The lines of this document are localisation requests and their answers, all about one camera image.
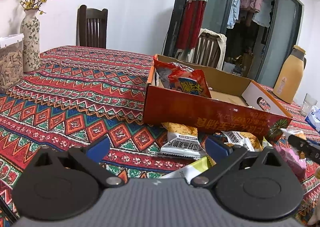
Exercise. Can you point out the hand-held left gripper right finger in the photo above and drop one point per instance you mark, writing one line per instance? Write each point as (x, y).
(216, 148)

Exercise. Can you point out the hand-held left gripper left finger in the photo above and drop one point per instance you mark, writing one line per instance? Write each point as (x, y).
(98, 148)

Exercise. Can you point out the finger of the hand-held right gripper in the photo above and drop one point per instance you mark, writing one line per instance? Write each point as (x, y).
(303, 148)

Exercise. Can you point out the pink snack packet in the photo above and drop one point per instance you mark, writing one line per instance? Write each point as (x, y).
(292, 164)

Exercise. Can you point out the white oat crisp packet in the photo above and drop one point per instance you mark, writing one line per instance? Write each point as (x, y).
(292, 132)
(182, 144)
(240, 141)

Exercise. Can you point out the light green snack packet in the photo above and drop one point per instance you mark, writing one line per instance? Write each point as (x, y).
(190, 169)

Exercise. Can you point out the orange cardboard box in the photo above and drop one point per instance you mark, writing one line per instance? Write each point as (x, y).
(207, 113)

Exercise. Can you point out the red silver chip bag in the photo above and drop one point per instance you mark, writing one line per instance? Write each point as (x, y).
(182, 77)

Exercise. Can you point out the blue white plastic bag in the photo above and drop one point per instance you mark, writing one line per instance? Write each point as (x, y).
(315, 118)

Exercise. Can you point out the glass cup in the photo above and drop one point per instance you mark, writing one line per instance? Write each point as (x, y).
(308, 104)

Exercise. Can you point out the yellow thermos jug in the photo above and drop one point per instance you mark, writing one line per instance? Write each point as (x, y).
(290, 77)

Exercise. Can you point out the brown slatted chair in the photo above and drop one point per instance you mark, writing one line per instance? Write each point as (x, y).
(208, 51)

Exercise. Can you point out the chair with cloth draped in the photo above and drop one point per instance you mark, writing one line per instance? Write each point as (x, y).
(221, 42)

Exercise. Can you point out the dark wooden chair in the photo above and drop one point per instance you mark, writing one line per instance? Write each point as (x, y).
(92, 28)

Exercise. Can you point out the dark framed glass door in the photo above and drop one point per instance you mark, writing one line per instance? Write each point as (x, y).
(285, 29)

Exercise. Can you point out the clear seed jar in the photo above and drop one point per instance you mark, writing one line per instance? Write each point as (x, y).
(10, 64)

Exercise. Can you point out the floral ceramic vase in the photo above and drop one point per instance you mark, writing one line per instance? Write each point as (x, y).
(31, 42)

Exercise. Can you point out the white garment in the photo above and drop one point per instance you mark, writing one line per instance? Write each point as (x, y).
(263, 12)

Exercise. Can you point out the light blue shirt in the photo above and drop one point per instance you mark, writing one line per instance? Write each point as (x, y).
(235, 5)

